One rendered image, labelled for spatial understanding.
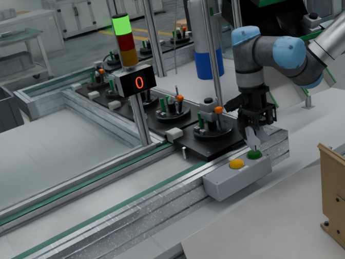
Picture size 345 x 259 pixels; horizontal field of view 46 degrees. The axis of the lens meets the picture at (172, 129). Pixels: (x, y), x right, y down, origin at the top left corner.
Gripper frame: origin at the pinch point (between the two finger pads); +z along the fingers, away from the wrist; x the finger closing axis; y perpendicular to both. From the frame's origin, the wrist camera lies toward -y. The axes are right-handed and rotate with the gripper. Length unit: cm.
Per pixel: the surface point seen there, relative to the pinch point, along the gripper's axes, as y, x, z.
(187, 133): -28.6, -4.6, 2.4
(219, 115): -15.9, 1.2, -5.5
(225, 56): -119, 88, 12
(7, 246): -23, -71, 8
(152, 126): -45.7, -9.3, 2.4
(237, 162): 0.7, -7.1, 2.2
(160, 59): -129, 46, 3
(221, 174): 0.6, -13.4, 3.4
